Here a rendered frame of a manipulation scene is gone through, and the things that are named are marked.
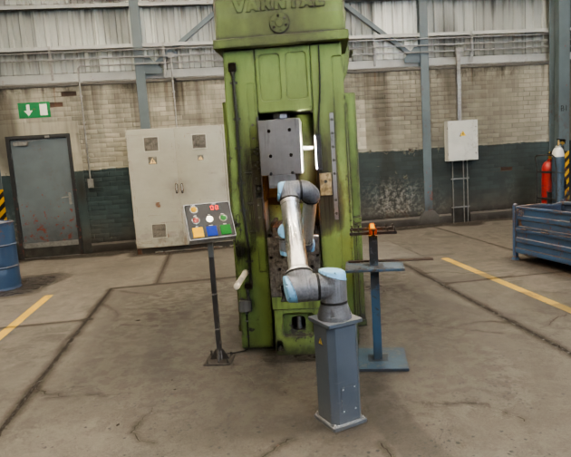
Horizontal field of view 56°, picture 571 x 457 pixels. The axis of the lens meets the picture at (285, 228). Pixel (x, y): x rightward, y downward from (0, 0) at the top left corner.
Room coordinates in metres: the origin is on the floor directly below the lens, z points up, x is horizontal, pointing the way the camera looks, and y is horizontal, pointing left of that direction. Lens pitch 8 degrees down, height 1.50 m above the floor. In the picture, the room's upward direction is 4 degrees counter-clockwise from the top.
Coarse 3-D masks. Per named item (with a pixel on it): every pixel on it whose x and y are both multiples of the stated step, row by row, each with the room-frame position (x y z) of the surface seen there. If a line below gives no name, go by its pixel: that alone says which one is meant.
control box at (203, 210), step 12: (192, 204) 3.82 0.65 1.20; (204, 204) 3.84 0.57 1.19; (216, 204) 3.87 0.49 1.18; (228, 204) 3.90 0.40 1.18; (192, 216) 3.77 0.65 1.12; (204, 216) 3.79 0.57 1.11; (216, 216) 3.82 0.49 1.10; (228, 216) 3.84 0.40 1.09; (204, 228) 3.74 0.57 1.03; (192, 240) 3.67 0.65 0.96; (204, 240) 3.72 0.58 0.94; (216, 240) 3.78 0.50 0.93
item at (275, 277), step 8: (272, 240) 3.85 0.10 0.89; (272, 248) 3.85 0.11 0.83; (320, 248) 4.19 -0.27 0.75; (272, 256) 3.85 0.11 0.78; (280, 256) 3.85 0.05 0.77; (312, 256) 3.83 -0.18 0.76; (320, 256) 3.97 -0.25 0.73; (272, 264) 3.86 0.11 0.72; (280, 264) 3.85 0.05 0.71; (312, 264) 3.83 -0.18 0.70; (320, 264) 3.83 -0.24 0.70; (272, 272) 3.86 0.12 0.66; (280, 272) 3.85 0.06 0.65; (272, 280) 3.86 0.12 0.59; (280, 280) 3.85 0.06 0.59; (272, 288) 3.86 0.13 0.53; (280, 288) 3.85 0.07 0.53; (272, 296) 3.86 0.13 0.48; (280, 296) 3.85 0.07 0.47
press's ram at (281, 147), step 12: (276, 120) 3.91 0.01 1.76; (288, 120) 3.90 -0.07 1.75; (264, 132) 3.91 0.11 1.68; (276, 132) 3.91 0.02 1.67; (288, 132) 3.90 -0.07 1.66; (300, 132) 3.99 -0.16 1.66; (264, 144) 3.91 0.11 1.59; (276, 144) 3.91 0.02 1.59; (288, 144) 3.90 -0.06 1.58; (300, 144) 3.90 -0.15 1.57; (264, 156) 3.92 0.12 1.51; (276, 156) 3.91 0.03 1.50; (288, 156) 3.90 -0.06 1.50; (300, 156) 3.89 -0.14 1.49; (264, 168) 3.92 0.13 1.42; (276, 168) 3.91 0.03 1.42; (288, 168) 3.90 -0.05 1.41; (300, 168) 3.90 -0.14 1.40
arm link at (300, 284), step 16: (288, 192) 3.09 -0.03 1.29; (288, 208) 3.04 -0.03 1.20; (288, 224) 2.99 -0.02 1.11; (288, 240) 2.95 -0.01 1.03; (304, 240) 2.96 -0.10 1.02; (288, 256) 2.91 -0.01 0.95; (304, 256) 2.89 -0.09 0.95; (288, 272) 2.84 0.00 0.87; (304, 272) 2.81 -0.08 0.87; (288, 288) 2.76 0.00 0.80; (304, 288) 2.76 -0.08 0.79
